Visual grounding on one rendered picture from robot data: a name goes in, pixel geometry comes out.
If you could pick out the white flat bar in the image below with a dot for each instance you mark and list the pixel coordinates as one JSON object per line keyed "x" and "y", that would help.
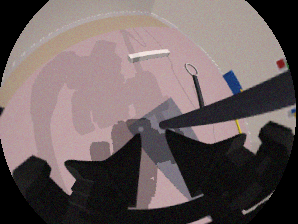
{"x": 138, "y": 56}

